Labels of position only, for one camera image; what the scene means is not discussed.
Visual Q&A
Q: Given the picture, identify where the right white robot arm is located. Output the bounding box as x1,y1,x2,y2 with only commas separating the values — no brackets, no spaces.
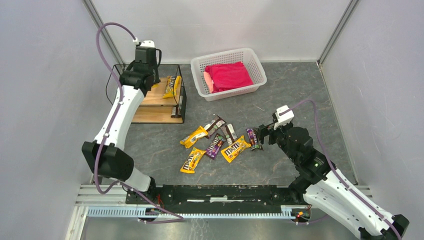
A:
257,123,410,240

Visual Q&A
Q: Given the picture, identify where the black wire wooden shelf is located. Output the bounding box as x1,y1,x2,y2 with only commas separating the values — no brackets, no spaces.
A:
132,64,187,124

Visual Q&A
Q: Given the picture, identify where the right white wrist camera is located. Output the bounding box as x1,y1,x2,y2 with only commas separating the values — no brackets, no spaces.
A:
273,105,294,130

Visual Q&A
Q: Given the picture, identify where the brown candy bag lower shelf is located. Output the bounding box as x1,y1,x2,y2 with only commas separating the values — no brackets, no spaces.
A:
170,106,182,119

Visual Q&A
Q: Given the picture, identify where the purple brown M&M bag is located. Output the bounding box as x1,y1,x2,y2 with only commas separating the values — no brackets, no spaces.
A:
246,128,263,151

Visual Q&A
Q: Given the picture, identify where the pink folded cloth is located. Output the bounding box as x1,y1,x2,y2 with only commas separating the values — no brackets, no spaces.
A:
203,61,254,94

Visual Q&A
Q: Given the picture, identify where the brown candy bag middle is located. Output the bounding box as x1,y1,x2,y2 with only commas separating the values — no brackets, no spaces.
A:
220,123,238,146

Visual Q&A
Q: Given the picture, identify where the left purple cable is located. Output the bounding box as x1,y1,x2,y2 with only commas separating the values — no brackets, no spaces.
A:
93,22,185,225

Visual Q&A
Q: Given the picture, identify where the brown candy bag top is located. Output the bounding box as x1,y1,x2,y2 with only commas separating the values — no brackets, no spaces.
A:
203,115,227,139

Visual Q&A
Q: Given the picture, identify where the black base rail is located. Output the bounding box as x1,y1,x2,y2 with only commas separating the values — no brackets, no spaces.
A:
146,185,306,214

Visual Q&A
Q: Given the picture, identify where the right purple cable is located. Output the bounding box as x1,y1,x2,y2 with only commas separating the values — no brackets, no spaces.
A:
280,98,402,240

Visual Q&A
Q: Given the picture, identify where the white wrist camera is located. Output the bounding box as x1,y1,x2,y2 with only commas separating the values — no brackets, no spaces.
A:
273,105,294,130
132,37,156,48

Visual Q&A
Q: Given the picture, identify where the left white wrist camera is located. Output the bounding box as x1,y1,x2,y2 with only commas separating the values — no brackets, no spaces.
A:
132,37,156,48

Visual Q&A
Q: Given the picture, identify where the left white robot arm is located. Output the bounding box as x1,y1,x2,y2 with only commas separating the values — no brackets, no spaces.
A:
81,40,162,193

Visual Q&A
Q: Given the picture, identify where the yellow M&M bag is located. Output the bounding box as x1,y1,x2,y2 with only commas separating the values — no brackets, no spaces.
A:
179,147,206,174
220,136,252,163

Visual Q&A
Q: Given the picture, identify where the purple candy bag centre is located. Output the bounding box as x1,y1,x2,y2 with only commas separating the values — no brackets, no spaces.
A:
205,133,226,160

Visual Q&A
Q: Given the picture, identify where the brown candy bag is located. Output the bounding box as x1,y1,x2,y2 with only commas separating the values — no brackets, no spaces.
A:
220,123,238,146
203,115,227,139

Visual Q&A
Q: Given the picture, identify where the purple cable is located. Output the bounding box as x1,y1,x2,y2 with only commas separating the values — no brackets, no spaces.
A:
93,22,185,225
280,98,402,240

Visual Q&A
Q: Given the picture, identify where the white plastic basket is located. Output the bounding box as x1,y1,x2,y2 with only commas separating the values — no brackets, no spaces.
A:
190,47,267,102

